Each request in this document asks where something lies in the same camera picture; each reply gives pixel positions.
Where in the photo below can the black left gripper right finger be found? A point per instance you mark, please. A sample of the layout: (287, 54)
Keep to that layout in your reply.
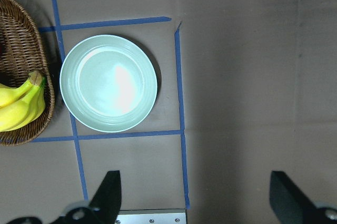
(291, 205)

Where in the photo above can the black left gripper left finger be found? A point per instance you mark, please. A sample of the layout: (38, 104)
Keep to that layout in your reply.
(106, 203)

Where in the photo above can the light green plate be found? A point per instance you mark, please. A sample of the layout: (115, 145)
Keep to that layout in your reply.
(108, 83)

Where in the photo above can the yellow banana bunch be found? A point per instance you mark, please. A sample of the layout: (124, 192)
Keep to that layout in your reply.
(24, 104)

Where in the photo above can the brown wicker basket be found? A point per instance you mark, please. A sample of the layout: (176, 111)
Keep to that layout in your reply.
(22, 51)

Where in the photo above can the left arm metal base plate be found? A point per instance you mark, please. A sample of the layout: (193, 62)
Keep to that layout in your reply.
(155, 216)

